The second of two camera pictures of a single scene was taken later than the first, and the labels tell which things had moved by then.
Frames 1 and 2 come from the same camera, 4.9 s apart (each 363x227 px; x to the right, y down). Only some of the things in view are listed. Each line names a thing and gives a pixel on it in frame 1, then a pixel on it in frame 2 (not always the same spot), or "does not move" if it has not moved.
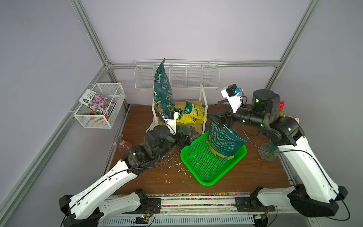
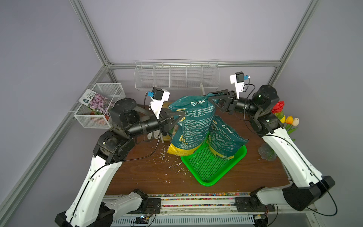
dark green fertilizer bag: x=225 y=142 does not move
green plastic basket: x=204 y=166 does not move
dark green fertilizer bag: x=163 y=94 -> x=190 y=134
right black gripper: x=224 y=118 -> x=229 y=101
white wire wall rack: x=194 y=74 does not move
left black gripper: x=188 y=138 -> x=166 y=121
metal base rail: x=208 y=210 does not move
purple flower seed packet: x=97 y=102 does not move
